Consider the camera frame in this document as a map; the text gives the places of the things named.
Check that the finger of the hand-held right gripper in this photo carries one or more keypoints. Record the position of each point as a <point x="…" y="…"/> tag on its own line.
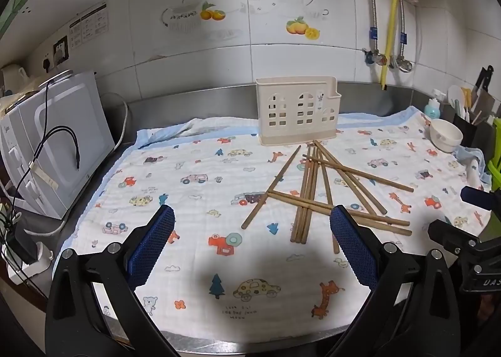
<point x="450" y="232"/>
<point x="479" y="197"/>

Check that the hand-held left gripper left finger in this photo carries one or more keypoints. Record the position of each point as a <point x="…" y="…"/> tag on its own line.
<point x="154" y="247"/>

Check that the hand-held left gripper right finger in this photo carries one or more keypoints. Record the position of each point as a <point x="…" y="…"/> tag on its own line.
<point x="352" y="247"/>

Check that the group of wooden chopsticks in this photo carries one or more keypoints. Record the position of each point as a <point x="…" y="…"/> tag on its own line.
<point x="309" y="184"/>

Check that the cream plastic utensil holder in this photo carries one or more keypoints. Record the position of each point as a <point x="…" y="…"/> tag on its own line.
<point x="289" y="87"/>

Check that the green plastic rack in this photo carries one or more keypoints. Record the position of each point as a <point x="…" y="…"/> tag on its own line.
<point x="495" y="153"/>

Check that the black knife block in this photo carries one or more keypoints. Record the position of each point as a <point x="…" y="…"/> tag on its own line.
<point x="465" y="128"/>

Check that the white ceramic bowl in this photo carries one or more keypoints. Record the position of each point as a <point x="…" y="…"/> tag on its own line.
<point x="446" y="134"/>

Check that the blue soap bottle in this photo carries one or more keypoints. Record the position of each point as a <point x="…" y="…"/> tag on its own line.
<point x="433" y="107"/>

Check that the printed cartoon blanket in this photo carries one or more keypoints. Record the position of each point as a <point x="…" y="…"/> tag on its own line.
<point x="195" y="153"/>

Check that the white spatula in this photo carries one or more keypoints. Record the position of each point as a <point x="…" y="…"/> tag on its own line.
<point x="456" y="96"/>

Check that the white power strip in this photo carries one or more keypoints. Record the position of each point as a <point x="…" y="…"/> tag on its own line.
<point x="33" y="267"/>

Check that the black power adapter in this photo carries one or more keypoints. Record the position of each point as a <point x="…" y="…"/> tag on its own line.
<point x="19" y="243"/>

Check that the white microwave oven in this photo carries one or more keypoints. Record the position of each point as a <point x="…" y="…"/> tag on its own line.
<point x="90" y="122"/>

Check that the metal water valve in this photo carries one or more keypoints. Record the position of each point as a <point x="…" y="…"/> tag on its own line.
<point x="370" y="56"/>
<point x="405" y="64"/>

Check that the yellow gas pipe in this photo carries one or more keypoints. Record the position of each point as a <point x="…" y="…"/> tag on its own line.
<point x="393" y="8"/>

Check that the cream electric kettle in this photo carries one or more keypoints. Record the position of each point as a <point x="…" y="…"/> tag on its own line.
<point x="11" y="75"/>

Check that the white wall label sticker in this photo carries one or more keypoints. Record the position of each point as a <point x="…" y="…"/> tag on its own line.
<point x="88" y="24"/>

